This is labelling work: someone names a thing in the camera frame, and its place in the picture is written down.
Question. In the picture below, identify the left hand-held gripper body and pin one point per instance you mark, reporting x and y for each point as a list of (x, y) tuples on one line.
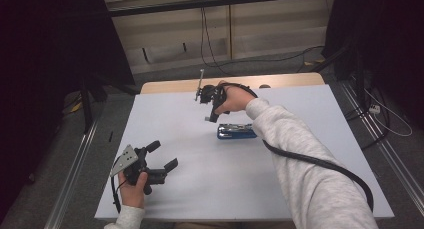
[(128, 159)]

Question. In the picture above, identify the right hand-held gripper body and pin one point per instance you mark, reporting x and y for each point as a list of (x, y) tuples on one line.
[(210, 94)]

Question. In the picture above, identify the blue tool case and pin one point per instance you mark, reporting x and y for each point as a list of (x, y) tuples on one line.
[(235, 132)]

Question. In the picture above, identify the person's right hand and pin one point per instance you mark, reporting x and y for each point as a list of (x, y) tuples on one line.
[(237, 99)]

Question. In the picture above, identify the person's left hand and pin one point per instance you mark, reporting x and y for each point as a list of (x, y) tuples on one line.
[(132, 195)]

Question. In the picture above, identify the white table board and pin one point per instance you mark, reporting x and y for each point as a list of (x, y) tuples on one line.
[(200, 179)]

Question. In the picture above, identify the black curtain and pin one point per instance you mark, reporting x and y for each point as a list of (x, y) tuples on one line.
[(50, 55), (383, 39)]

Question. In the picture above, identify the white power strip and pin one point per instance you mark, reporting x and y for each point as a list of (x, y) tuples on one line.
[(375, 109)]

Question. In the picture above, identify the aluminium floor rail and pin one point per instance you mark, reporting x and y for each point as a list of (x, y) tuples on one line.
[(71, 175), (383, 145)]

